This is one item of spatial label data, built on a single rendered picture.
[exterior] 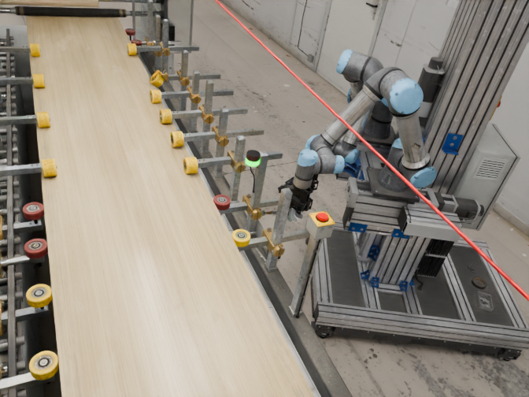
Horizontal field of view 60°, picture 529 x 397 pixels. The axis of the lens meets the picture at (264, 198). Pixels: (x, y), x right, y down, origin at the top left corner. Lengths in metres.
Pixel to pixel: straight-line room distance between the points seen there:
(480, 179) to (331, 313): 1.05
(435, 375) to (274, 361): 1.53
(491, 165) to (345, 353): 1.29
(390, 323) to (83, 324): 1.70
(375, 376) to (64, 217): 1.83
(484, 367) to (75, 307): 2.33
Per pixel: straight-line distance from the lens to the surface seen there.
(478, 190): 2.55
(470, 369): 3.10
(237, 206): 2.18
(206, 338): 1.62
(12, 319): 1.82
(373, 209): 2.29
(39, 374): 1.59
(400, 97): 1.78
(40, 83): 3.06
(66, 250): 1.92
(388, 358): 2.90
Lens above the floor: 2.22
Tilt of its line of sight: 37 degrees down
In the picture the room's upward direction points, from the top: 10 degrees clockwise
